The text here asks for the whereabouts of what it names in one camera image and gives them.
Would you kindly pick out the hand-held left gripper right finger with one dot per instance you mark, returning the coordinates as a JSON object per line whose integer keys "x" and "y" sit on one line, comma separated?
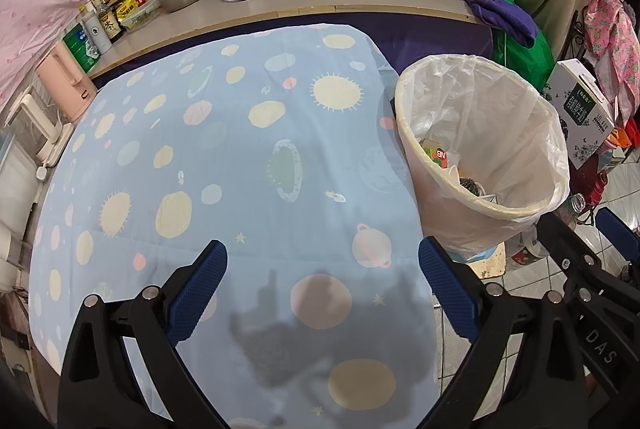
{"x": 447, "y": 294}

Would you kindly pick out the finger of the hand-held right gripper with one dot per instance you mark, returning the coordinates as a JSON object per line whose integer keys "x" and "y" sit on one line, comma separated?
{"x": 570, "y": 254}
{"x": 620, "y": 234}

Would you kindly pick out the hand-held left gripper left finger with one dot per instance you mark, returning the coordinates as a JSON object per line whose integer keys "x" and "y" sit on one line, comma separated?
{"x": 200, "y": 294}

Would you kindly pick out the steel wool scourer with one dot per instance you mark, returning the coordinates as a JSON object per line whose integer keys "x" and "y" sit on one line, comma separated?
{"x": 470, "y": 186}

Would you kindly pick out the beige wastebasket with white liner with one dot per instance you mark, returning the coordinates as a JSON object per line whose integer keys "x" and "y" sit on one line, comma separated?
{"x": 515, "y": 134}

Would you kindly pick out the green drink carton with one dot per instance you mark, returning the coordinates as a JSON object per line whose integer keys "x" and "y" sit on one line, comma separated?
{"x": 436, "y": 155}

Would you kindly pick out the blue face mask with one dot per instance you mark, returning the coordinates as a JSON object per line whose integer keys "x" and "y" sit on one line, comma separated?
{"x": 470, "y": 255}

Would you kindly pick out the cream stool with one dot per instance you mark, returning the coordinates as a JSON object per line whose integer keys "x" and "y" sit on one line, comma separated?
{"x": 485, "y": 266}

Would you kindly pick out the red flask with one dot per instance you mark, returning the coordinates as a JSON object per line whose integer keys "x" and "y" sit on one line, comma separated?
{"x": 595, "y": 189}

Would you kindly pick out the light blue planet print blanket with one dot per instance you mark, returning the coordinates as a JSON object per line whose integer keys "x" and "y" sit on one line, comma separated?
{"x": 225, "y": 184}

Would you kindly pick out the white green milk box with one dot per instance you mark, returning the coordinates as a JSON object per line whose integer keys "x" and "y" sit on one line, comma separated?
{"x": 580, "y": 114}

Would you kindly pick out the pink floral cloth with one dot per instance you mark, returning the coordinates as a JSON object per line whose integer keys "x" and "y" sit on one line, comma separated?
{"x": 615, "y": 44}

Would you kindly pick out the white power plug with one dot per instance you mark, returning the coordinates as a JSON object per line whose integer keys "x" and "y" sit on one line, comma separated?
{"x": 43, "y": 173}

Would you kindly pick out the green bag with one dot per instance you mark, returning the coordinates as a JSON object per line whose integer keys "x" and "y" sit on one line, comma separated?
{"x": 520, "y": 59}

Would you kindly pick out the white dish dryer clear lid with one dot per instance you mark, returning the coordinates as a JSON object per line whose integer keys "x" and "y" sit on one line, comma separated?
{"x": 15, "y": 209}

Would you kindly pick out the white coffee maker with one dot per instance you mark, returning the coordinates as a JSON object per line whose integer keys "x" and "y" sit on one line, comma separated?
{"x": 40, "y": 129}

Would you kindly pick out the purple cloth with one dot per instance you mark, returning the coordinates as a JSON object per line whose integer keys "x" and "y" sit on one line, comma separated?
{"x": 505, "y": 16}

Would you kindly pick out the pink electric kettle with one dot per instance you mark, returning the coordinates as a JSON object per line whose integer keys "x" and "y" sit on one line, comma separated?
{"x": 62, "y": 81}

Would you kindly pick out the white label bottle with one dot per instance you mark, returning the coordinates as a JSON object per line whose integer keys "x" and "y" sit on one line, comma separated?
{"x": 97, "y": 34}

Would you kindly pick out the clear glass food container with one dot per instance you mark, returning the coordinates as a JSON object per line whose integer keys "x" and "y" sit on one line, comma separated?
{"x": 142, "y": 16}

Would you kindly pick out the dark sauce bottle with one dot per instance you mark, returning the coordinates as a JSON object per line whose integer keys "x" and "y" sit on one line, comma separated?
{"x": 110, "y": 24}

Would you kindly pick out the yellow packet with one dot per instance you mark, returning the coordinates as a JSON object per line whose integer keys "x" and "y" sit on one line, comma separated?
{"x": 129, "y": 9}

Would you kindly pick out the wooden edged counter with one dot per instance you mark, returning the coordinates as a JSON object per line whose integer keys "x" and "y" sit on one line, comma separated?
{"x": 325, "y": 1}

